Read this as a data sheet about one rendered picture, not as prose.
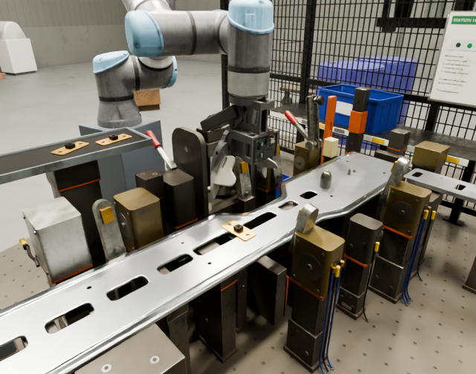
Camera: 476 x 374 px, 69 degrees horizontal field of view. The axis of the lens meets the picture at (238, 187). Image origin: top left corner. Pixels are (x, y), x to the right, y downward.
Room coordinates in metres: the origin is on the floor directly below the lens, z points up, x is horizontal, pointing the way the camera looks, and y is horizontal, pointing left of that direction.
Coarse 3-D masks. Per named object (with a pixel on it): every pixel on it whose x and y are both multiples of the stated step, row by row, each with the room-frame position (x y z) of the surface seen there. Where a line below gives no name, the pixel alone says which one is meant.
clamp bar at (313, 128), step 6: (306, 96) 1.10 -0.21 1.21; (312, 96) 1.09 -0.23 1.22; (318, 96) 1.11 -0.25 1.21; (306, 102) 1.10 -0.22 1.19; (312, 102) 1.09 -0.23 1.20; (318, 102) 1.07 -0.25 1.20; (306, 108) 1.10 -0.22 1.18; (312, 108) 1.09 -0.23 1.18; (318, 108) 1.11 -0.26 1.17; (312, 114) 1.08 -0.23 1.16; (318, 114) 1.10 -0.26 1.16; (312, 120) 1.08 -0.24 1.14; (318, 120) 1.10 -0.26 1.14; (312, 126) 1.08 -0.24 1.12; (318, 126) 1.10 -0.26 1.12; (312, 132) 1.08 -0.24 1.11; (318, 132) 1.09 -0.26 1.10; (312, 138) 1.07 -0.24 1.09; (318, 138) 1.09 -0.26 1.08; (318, 144) 1.09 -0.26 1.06
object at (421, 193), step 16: (400, 192) 0.79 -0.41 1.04; (416, 192) 0.78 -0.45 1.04; (400, 208) 0.78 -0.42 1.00; (416, 208) 0.75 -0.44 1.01; (384, 224) 0.80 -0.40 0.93; (400, 224) 0.77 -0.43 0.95; (416, 224) 0.75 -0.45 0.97; (384, 240) 0.80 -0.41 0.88; (400, 240) 0.77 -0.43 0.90; (416, 240) 0.76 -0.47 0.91; (384, 256) 0.80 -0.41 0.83; (400, 256) 0.76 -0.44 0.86; (384, 272) 0.78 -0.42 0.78; (400, 272) 0.75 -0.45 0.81; (368, 288) 0.81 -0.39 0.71; (384, 288) 0.78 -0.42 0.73; (400, 288) 0.77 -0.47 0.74
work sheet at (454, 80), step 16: (448, 16) 1.36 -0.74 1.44; (464, 16) 1.32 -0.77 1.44; (448, 32) 1.35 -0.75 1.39; (464, 32) 1.32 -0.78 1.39; (448, 48) 1.34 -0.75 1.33; (464, 48) 1.30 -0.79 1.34; (448, 64) 1.33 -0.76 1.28; (464, 64) 1.30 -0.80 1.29; (432, 80) 1.36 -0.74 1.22; (448, 80) 1.32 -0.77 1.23; (464, 80) 1.29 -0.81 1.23; (432, 96) 1.35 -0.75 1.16; (448, 96) 1.31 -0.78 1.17; (464, 96) 1.27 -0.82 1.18
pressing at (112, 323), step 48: (288, 192) 0.86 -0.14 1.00; (336, 192) 0.86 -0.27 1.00; (192, 240) 0.63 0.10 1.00; (240, 240) 0.63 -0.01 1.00; (288, 240) 0.65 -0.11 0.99; (96, 288) 0.49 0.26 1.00; (144, 288) 0.49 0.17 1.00; (192, 288) 0.49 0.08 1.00; (0, 336) 0.38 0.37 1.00; (48, 336) 0.38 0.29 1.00; (96, 336) 0.38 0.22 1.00
